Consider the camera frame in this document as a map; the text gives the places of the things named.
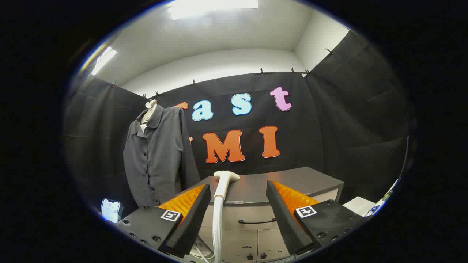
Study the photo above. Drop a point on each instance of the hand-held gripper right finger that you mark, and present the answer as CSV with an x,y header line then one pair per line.
x,y
285,219

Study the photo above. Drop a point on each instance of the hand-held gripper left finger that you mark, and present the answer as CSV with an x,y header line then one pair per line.
x,y
193,219

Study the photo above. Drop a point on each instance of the white garment steamer head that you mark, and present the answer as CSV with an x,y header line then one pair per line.
x,y
225,179

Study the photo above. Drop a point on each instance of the dark grey button shirt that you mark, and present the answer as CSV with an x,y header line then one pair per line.
x,y
161,157

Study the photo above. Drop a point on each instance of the garment steamer base unit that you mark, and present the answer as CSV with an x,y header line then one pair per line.
x,y
203,252

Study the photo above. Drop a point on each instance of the beige clothes hanger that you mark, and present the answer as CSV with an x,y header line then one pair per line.
x,y
151,104

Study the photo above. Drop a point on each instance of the grey top cabinet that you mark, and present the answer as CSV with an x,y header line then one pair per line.
x,y
256,188

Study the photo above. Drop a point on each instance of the white box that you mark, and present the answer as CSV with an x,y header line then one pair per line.
x,y
358,205

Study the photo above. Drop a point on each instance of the smartphone with lit screen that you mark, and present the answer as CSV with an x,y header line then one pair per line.
x,y
110,210

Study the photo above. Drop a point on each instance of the black backdrop cloth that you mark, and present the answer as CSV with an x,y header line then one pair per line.
x,y
347,120

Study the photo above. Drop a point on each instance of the narrow ceiling light panel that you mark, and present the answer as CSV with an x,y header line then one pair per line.
x,y
104,60

